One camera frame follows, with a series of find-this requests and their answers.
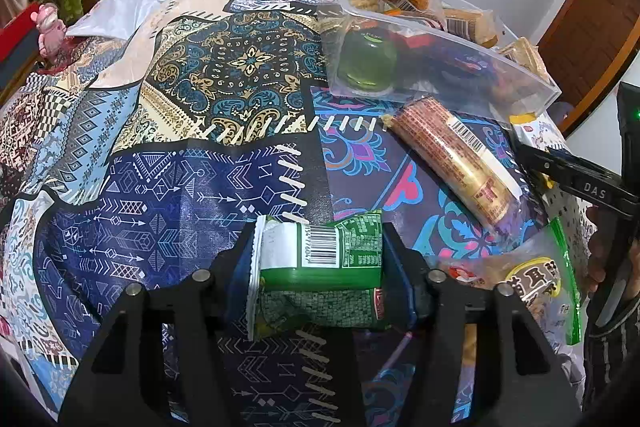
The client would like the patchwork printed blanket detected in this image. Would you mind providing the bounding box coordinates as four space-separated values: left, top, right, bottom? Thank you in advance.
0 0 596 427

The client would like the blue snack packet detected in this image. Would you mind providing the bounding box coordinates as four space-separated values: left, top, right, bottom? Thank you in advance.
450 56 516 94

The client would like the person's right forearm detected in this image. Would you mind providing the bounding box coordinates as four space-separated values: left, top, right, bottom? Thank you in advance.
582 297 640 414

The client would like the green snack packet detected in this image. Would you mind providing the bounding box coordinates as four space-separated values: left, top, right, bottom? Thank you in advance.
247 209 386 340

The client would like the wafer snack package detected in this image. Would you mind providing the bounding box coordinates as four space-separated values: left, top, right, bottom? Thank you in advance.
500 37 549 78

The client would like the clear plastic storage box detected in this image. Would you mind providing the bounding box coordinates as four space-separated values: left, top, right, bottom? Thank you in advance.
317 0 563 118

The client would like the wooden door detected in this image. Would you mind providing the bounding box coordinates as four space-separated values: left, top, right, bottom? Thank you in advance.
537 0 640 132

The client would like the green edged snack bag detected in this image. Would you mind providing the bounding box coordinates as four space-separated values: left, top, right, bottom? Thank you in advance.
437 217 583 348

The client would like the red snack packet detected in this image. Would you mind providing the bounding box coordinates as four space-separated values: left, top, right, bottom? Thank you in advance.
395 29 451 58

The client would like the biscuit roll packet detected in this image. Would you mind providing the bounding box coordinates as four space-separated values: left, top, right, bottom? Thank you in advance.
382 97 523 228

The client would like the pink plush toy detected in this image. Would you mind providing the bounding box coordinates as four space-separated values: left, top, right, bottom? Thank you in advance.
31 2 68 58

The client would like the yellow white snack packet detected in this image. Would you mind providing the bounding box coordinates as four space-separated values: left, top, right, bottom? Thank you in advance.
510 111 557 144

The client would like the green jelly cup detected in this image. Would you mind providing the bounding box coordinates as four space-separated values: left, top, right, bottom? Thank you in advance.
336 29 399 90

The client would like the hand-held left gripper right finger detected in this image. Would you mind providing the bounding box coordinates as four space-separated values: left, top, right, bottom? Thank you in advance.
350 223 583 427

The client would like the person's right hand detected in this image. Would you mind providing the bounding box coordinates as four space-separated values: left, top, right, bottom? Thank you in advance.
586 204 609 303

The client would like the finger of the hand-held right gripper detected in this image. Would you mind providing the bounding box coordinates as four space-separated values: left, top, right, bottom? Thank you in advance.
515 142 583 198

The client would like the red box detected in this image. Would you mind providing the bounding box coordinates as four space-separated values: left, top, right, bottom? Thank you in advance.
0 9 48 68

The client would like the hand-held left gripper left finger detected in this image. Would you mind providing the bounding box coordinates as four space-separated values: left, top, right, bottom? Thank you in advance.
59 223 261 427

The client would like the brown bread package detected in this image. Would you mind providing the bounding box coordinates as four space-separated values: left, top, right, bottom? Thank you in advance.
442 7 501 48

